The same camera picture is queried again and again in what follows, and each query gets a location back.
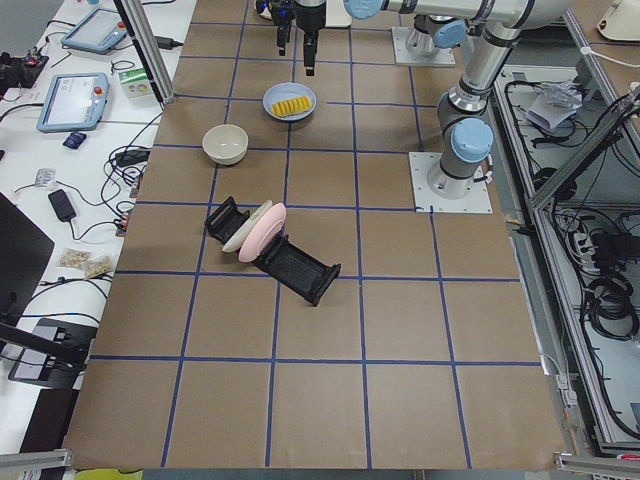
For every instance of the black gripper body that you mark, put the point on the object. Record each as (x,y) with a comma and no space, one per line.
(309,19)

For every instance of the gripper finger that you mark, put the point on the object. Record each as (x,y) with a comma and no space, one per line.
(283,35)
(310,44)

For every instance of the blue plate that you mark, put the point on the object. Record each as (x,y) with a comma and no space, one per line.
(287,90)

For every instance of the pink plate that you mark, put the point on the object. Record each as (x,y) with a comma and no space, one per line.
(265,230)

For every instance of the cream plate in rack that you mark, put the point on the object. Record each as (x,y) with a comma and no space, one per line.
(238,238)

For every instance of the white rectangular tray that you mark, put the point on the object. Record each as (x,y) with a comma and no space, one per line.
(336,15)

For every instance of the white bowl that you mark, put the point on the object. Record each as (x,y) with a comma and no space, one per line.
(225,144)

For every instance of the green white box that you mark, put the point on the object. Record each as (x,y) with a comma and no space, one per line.
(135,83)

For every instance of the blue teach pendant far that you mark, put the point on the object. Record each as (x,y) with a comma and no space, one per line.
(98,32)

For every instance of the blue teach pendant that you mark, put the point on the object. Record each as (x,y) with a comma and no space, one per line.
(98,32)
(74,102)

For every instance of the blue teach pendant near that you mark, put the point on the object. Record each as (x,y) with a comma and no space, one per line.
(74,102)

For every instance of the black dish rack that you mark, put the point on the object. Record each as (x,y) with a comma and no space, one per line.
(291,266)

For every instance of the black monitor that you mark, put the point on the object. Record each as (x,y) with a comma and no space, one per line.
(25,253)

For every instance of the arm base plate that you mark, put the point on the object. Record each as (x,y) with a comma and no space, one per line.
(414,48)
(433,192)

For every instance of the aluminium frame post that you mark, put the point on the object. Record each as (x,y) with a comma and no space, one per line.
(139,30)

